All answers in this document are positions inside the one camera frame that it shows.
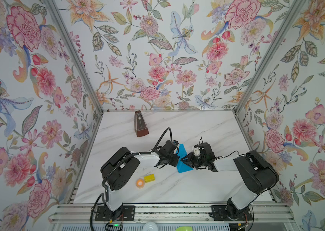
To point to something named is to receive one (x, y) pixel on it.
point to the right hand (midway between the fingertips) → (180, 159)
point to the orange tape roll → (140, 183)
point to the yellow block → (149, 178)
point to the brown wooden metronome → (140, 125)
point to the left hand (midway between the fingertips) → (179, 161)
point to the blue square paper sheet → (182, 167)
